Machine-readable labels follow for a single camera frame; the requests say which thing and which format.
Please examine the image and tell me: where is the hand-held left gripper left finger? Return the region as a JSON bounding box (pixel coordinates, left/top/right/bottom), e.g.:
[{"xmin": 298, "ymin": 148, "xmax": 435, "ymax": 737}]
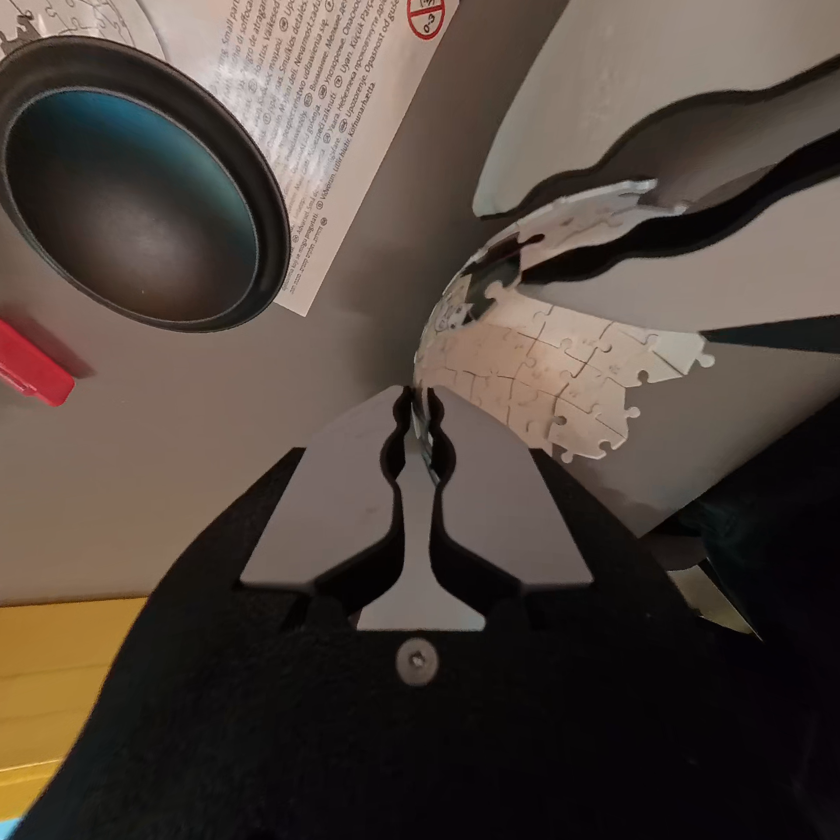
[{"xmin": 238, "ymin": 386, "xmax": 411, "ymax": 618}]

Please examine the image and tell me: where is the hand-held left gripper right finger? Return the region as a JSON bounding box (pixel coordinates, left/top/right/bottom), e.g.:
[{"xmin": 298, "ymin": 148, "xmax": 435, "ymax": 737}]
[{"xmin": 427, "ymin": 386, "xmax": 595, "ymax": 619}]

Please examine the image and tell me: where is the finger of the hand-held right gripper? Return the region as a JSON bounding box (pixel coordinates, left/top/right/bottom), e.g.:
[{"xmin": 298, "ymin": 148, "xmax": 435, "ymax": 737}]
[
  {"xmin": 472, "ymin": 0, "xmax": 840, "ymax": 221},
  {"xmin": 521, "ymin": 138, "xmax": 840, "ymax": 345}
]

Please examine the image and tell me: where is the grey partial puzzle ball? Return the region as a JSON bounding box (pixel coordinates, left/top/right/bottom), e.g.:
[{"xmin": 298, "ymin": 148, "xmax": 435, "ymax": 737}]
[{"xmin": 410, "ymin": 177, "xmax": 718, "ymax": 488}]

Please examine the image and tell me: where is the person's dark clothing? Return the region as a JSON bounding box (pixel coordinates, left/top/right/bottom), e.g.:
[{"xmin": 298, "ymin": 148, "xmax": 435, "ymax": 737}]
[{"xmin": 679, "ymin": 399, "xmax": 840, "ymax": 840}]

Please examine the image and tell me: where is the folded paper leaflet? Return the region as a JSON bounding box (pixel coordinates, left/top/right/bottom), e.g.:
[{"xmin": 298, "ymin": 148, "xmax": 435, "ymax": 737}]
[{"xmin": 0, "ymin": 0, "xmax": 465, "ymax": 320}]

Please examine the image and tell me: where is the red plastic block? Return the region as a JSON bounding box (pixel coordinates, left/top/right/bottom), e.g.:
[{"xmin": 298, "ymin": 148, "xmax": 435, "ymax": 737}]
[{"xmin": 0, "ymin": 318, "xmax": 75, "ymax": 408}]

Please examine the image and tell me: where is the black dome stand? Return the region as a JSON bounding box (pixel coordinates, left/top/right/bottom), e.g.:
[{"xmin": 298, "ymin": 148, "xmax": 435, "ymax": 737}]
[{"xmin": 0, "ymin": 35, "xmax": 294, "ymax": 333}]

